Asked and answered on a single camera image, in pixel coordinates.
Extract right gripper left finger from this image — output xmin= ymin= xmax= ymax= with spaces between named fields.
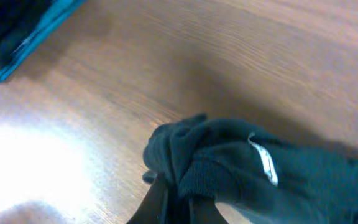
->
xmin=127 ymin=174 xmax=169 ymax=224

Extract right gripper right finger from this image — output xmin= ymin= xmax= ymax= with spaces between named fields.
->
xmin=189 ymin=197 xmax=228 ymax=224

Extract blue folded garment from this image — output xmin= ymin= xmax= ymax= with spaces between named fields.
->
xmin=0 ymin=0 xmax=84 ymax=83

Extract black nike t-shirt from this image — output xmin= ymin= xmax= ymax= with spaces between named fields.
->
xmin=143 ymin=114 xmax=358 ymax=224

